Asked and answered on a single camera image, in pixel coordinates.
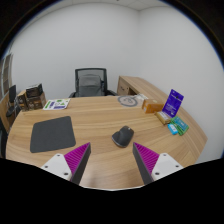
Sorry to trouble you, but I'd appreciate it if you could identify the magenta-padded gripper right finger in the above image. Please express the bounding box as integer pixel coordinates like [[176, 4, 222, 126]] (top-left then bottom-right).
[[132, 142, 184, 186]]

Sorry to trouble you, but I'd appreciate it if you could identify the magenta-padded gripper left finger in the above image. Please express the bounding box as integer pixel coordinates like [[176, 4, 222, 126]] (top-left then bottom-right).
[[41, 142, 92, 186]]

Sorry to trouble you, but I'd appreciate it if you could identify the dark grey computer mouse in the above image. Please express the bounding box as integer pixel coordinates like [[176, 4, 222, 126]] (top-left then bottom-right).
[[111, 125, 135, 148]]

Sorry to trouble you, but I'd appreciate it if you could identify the dark grey mouse pad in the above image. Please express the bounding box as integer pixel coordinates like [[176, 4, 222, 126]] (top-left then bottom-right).
[[29, 115, 77, 154]]

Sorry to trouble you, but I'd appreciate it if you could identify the small blue packet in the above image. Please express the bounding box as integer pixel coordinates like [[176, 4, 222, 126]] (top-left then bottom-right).
[[167, 123, 179, 136]]

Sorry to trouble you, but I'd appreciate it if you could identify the green packet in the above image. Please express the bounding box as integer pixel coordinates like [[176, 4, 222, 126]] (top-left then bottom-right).
[[170, 116, 190, 136]]

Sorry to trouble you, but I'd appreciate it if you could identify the small tan box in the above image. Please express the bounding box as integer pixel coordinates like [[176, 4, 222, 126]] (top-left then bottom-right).
[[155, 111, 172, 126]]

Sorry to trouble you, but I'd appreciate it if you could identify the orange cardboard box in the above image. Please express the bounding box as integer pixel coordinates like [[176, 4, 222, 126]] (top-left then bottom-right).
[[141, 98, 165, 114]]

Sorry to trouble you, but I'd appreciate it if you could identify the white sticker sheet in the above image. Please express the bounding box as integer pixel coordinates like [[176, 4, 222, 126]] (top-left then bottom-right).
[[42, 98, 71, 111]]

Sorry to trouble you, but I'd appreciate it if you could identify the black leather office chair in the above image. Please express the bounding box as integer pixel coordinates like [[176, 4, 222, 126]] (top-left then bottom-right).
[[0, 119, 9, 158]]

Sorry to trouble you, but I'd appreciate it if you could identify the purple package card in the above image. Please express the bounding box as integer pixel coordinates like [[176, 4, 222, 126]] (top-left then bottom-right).
[[162, 88, 185, 118]]

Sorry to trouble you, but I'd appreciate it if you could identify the large brown carton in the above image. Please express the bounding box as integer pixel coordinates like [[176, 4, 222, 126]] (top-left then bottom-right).
[[25, 92, 47, 111]]

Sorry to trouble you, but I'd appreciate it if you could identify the small brown carton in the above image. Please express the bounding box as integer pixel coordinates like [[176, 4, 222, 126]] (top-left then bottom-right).
[[16, 91, 29, 112]]

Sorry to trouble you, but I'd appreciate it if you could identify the black box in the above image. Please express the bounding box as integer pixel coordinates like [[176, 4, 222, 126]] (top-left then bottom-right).
[[25, 83, 44, 99]]

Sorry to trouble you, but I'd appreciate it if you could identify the grey backpack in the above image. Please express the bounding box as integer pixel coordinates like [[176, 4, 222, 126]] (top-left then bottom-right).
[[78, 74, 103, 98]]

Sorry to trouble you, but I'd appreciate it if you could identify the black visitor chair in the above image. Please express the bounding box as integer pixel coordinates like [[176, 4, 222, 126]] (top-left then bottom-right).
[[5, 84, 21, 118]]

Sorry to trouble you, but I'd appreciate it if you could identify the wooden side desk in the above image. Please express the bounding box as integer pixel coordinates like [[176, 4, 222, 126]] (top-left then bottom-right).
[[116, 75, 169, 101]]

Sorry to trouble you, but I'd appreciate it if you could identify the black mesh office chair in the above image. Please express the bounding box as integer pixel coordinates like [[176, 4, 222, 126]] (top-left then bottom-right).
[[68, 67, 118, 99]]

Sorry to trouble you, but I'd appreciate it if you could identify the wooden shelf unit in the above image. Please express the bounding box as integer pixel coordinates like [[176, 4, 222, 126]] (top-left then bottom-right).
[[0, 53, 14, 98]]

